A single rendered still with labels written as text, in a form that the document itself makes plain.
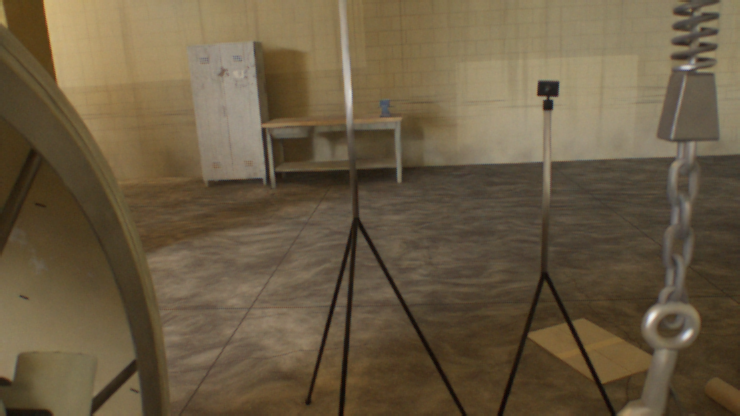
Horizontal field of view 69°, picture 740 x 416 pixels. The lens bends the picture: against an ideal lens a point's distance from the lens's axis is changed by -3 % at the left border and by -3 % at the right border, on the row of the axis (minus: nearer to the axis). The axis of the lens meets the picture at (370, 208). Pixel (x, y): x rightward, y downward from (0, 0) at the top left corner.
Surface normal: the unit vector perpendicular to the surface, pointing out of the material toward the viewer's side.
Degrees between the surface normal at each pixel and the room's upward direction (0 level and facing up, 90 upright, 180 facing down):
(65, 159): 90
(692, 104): 90
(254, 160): 90
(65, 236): 109
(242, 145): 90
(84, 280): 100
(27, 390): 56
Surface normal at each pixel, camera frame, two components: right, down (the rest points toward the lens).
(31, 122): 1.00, -0.04
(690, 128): -0.07, 0.25
